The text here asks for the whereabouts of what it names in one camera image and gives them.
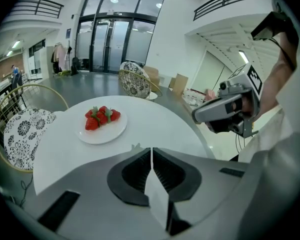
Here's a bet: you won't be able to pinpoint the white cabinet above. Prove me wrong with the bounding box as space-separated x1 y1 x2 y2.
28 47 53 81

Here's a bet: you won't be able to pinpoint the black bag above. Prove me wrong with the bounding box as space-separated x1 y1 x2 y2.
70 56 81 76

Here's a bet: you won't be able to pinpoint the black cable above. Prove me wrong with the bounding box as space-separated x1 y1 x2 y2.
19 175 34 208

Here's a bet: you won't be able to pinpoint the black desk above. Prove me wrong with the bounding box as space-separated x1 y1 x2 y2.
0 80 25 116

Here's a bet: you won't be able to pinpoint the brown cardboard box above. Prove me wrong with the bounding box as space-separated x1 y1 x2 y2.
143 65 161 85

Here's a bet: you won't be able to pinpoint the round white table gold legs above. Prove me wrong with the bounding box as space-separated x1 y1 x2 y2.
32 95 217 197

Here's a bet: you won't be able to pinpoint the person's right hand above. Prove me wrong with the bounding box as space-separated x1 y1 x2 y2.
241 96 253 117

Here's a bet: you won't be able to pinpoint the pack of clear bottles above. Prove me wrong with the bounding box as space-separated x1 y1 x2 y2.
183 88 206 107

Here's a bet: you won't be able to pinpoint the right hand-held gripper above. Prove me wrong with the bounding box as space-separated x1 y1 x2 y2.
191 63 263 139

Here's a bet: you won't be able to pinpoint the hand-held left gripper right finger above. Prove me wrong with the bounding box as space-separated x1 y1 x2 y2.
153 147 251 236

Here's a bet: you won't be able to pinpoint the white round plate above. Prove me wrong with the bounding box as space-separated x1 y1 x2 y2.
77 106 128 145

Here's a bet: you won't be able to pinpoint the glass entrance door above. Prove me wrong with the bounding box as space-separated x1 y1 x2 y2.
76 0 170 75

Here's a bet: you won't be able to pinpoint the clothes rack with garments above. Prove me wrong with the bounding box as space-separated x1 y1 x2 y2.
51 42 73 76

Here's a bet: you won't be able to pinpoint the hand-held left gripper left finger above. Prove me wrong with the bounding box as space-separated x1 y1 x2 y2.
8 147 167 240

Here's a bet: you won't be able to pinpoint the gold wire chair floral cushion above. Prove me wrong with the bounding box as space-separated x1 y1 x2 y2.
0 83 70 173
118 61 163 101

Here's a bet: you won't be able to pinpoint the person's right forearm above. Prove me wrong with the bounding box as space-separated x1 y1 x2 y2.
259 32 299 116

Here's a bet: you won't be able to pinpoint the person's white shirt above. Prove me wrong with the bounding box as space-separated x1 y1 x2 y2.
237 33 300 240

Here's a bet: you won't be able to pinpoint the cardboard boxes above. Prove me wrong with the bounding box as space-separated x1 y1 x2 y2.
168 73 190 98

